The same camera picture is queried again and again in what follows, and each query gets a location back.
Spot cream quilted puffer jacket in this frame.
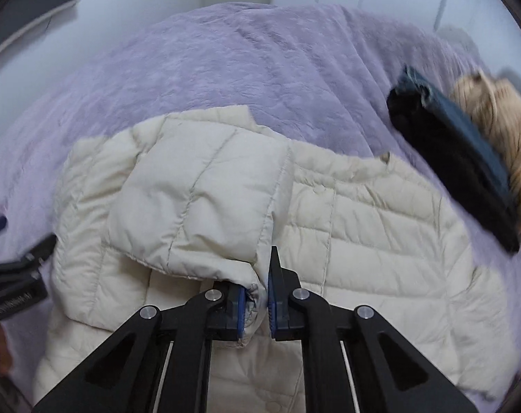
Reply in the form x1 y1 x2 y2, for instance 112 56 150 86
34 105 519 412

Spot purple embossed bed blanket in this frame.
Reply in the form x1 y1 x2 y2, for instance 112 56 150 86
0 4 521 412

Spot folded blue jeans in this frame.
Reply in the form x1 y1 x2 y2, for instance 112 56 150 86
398 64 520 233

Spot folded black garment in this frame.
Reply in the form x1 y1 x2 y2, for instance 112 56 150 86
386 77 521 255

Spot tan striped knit sweater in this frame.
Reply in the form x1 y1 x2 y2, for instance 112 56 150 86
450 71 521 234

